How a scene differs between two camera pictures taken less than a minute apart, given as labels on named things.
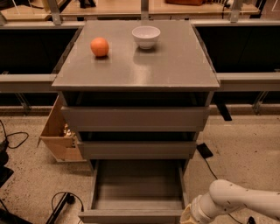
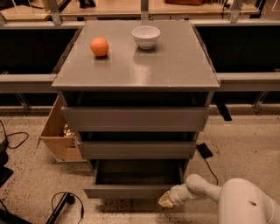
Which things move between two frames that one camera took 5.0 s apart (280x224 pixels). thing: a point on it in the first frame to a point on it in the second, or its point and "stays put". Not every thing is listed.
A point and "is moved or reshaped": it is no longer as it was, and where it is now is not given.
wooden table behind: x=41 y=10 stays put
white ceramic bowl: x=146 y=36 stays put
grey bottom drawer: x=138 y=192 is moved or reshaped
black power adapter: x=204 y=150 stays put
